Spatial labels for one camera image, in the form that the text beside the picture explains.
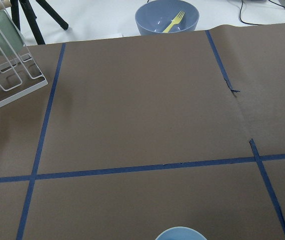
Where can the light blue plastic cup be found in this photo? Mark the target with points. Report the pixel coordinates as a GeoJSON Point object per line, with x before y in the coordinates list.
{"type": "Point", "coordinates": [180, 233]}

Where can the yellow plastic fork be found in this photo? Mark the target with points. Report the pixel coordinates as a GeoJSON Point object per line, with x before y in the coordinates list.
{"type": "Point", "coordinates": [176, 20]}

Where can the white wire dish rack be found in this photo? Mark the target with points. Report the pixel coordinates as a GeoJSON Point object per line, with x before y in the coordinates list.
{"type": "Point", "coordinates": [19, 74]}

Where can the blue bowl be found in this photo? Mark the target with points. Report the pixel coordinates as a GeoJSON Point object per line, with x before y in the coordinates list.
{"type": "Point", "coordinates": [155, 16]}

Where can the green cup in rack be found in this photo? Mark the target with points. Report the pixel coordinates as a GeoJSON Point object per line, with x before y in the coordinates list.
{"type": "Point", "coordinates": [9, 36]}

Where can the black tripod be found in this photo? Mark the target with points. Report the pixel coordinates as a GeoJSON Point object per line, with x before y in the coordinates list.
{"type": "Point", "coordinates": [31, 17]}

